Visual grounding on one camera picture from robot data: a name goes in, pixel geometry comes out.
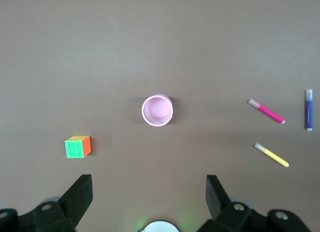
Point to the purple marker pen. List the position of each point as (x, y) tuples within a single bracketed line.
[(309, 109)]

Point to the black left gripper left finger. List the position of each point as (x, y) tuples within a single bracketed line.
[(75, 204)]

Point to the pink plastic cup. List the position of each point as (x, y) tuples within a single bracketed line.
[(157, 112)]

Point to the colourful puzzle cube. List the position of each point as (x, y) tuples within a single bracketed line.
[(74, 149)]

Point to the yellow marker pen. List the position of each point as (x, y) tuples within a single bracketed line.
[(272, 156)]

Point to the brown table cover sheet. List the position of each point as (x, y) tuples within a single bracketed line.
[(160, 42)]

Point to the pink marker pen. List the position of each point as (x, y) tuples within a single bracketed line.
[(267, 111)]

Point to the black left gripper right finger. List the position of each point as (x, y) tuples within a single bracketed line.
[(220, 207)]

